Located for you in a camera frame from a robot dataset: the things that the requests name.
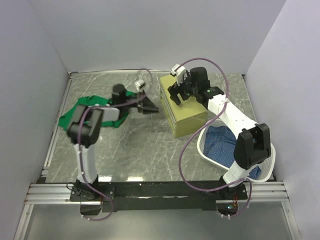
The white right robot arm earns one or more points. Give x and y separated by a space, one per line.
253 141

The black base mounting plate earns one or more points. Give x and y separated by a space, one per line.
168 195

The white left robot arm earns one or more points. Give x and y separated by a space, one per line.
85 125

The white plastic laundry basket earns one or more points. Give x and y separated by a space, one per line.
261 173

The blue checkered shirt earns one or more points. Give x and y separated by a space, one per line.
219 145

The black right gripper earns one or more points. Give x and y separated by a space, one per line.
173 91

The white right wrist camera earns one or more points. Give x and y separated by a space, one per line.
178 71

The aluminium frame rail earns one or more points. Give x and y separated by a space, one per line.
43 194

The yellow-green metal tool chest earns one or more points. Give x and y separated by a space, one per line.
186 118

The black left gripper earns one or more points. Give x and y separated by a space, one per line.
145 105

